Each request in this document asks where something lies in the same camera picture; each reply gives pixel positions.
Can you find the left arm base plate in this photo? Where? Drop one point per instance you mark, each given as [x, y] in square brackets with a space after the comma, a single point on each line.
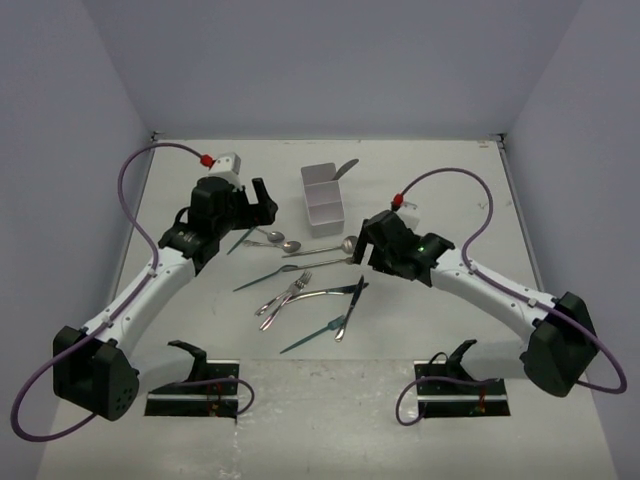
[192, 385]

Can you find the teal round spoon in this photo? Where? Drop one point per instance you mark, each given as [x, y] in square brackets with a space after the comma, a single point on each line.
[240, 240]

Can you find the shiny steel fork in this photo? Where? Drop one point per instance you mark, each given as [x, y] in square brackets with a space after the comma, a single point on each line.
[293, 288]
[272, 314]

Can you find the plain shiny steel spoon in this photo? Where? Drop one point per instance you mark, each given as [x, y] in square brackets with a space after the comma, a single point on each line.
[273, 236]

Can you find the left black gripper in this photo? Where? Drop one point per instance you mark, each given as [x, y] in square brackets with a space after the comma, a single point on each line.
[265, 205]

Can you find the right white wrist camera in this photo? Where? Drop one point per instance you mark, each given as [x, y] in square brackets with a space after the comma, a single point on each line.
[408, 212]

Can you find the teal slim fork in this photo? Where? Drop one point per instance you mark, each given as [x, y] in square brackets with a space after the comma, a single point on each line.
[283, 269]

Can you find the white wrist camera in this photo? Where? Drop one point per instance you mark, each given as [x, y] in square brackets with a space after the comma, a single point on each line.
[228, 168]
[408, 212]

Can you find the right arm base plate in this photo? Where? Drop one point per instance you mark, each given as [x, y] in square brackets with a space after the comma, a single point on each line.
[446, 390]

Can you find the curved shiny steel knife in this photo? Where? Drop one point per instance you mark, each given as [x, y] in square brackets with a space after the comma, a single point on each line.
[343, 290]

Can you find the ornate handle steel spoon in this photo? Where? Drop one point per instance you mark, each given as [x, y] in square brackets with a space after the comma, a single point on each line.
[288, 247]

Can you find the matte round steel spoon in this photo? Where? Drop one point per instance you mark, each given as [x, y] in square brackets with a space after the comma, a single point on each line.
[346, 246]

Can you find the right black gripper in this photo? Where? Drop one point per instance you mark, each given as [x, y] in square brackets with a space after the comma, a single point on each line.
[375, 259]

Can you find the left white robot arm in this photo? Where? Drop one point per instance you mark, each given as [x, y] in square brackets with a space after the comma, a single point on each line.
[98, 371]

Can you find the white divided utensil container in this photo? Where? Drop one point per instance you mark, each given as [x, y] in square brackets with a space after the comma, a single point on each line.
[323, 200]

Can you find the matte steel knife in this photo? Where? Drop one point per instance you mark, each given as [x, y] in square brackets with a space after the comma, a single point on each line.
[342, 170]

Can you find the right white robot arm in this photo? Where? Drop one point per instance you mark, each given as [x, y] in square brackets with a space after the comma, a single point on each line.
[556, 339]

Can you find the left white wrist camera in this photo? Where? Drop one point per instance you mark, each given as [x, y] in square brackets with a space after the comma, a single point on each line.
[228, 168]

